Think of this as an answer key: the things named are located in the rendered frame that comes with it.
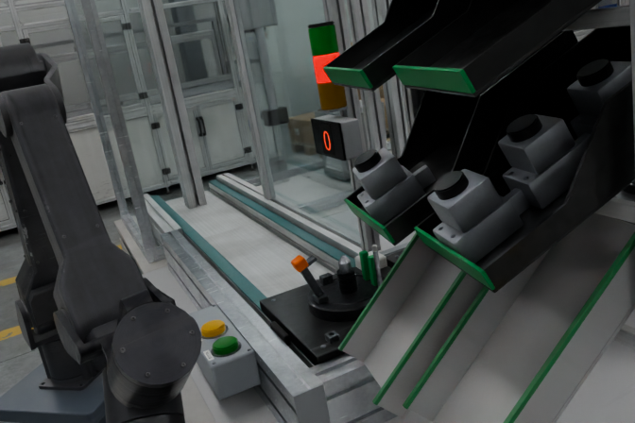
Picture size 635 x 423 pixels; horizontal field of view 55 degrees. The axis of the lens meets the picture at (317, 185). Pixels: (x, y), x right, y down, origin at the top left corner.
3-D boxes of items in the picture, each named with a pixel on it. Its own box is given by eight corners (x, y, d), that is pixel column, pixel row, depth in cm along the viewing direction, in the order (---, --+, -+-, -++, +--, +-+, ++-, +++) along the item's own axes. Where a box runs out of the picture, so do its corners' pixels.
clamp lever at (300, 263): (317, 300, 97) (294, 264, 94) (312, 296, 99) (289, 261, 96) (334, 286, 98) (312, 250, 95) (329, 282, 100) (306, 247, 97)
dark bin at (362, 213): (394, 246, 63) (356, 192, 60) (353, 214, 75) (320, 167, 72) (599, 85, 65) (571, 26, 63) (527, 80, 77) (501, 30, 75)
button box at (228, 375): (218, 401, 91) (210, 365, 90) (186, 346, 110) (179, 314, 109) (262, 384, 94) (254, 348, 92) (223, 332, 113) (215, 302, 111)
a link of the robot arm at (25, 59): (-54, 47, 56) (-41, 63, 52) (28, 36, 60) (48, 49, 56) (24, 320, 71) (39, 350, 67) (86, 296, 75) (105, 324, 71)
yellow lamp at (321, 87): (328, 110, 112) (323, 84, 110) (317, 109, 116) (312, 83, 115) (351, 105, 113) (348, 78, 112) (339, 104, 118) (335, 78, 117)
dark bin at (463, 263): (494, 294, 49) (451, 226, 47) (424, 245, 62) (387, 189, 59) (747, 89, 52) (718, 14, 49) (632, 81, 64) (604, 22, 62)
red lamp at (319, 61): (323, 83, 110) (319, 56, 109) (312, 83, 115) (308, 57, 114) (348, 78, 112) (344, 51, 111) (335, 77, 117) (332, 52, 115)
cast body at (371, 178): (379, 228, 67) (345, 178, 65) (369, 214, 71) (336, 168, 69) (441, 184, 67) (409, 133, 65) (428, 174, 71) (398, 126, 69)
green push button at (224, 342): (218, 363, 92) (215, 351, 91) (211, 352, 96) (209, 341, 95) (243, 354, 93) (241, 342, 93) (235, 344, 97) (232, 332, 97)
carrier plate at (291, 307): (318, 369, 86) (317, 356, 86) (261, 311, 107) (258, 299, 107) (455, 313, 95) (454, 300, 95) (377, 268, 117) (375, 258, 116)
